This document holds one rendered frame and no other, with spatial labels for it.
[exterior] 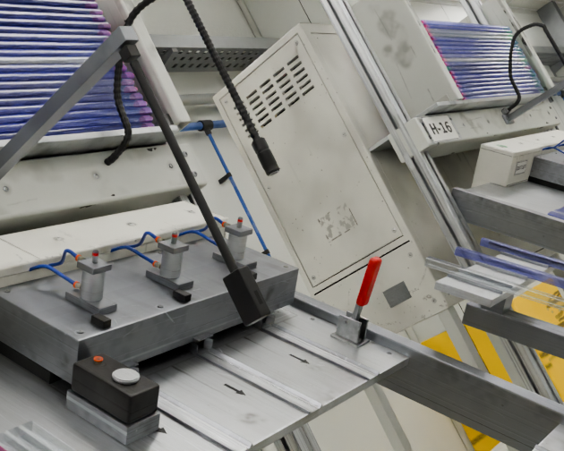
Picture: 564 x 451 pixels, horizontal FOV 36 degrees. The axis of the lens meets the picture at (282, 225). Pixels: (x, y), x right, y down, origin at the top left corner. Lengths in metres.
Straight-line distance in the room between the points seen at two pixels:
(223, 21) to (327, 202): 2.43
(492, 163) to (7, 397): 1.37
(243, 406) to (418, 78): 1.23
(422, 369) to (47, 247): 0.44
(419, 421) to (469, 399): 2.95
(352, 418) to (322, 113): 1.89
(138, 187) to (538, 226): 0.89
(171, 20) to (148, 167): 2.90
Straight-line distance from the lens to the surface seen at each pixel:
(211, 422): 0.81
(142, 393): 0.75
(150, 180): 1.14
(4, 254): 0.93
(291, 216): 2.03
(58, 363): 0.83
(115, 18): 1.29
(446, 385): 1.00
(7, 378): 0.86
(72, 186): 1.06
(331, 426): 3.49
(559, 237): 1.73
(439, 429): 4.04
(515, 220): 1.76
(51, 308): 0.86
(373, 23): 2.00
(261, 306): 0.70
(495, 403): 0.98
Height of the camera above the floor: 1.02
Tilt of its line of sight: 9 degrees up
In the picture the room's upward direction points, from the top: 26 degrees counter-clockwise
